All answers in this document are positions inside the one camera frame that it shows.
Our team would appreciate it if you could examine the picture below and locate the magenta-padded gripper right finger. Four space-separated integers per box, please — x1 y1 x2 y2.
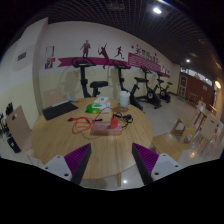
131 142 184 186

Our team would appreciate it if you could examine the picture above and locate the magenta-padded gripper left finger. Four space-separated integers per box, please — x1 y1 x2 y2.
42 143 93 186

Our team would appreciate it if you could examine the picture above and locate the red charger block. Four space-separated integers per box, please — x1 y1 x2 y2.
110 116 120 130

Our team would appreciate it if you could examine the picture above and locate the square wooden stool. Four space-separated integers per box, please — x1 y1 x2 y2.
151 132 188 162

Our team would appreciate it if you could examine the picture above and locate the pink power strip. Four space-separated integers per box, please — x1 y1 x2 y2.
89 121 123 136

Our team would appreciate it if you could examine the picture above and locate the small wooden stool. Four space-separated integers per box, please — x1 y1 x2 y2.
169 118 198 137

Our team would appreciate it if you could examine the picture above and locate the green wet wipes pack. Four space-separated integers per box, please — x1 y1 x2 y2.
84 102 112 115

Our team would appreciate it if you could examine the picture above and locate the brown round coaster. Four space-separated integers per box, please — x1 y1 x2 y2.
113 105 130 113

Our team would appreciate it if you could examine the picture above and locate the white plastic cup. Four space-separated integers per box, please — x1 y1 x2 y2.
118 90 131 108

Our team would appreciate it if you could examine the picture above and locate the white flat box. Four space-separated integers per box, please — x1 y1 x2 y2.
93 96 110 105

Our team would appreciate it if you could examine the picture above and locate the black exercise bike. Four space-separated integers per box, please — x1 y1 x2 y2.
134 65 163 110
156 70 174 104
71 57 109 99
112 59 144 111

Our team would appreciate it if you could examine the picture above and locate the wooden chair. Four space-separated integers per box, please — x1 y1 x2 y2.
5 105 36 158
43 87 68 108

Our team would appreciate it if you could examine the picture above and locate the group of wooden chairs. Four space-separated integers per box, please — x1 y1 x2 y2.
193 99 224 156

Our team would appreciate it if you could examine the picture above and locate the red cable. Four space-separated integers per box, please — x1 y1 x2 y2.
67 106 115 136

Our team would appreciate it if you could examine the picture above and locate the black power cable with plug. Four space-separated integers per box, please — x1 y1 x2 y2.
113 112 134 129

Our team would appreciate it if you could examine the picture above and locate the magenta sports wall decal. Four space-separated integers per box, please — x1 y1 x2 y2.
57 39 172 78

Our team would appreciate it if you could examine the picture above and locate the wall poster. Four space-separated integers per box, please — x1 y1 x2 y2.
44 45 56 70

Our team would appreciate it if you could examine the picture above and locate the grey wall sign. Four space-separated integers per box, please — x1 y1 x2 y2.
17 51 28 62

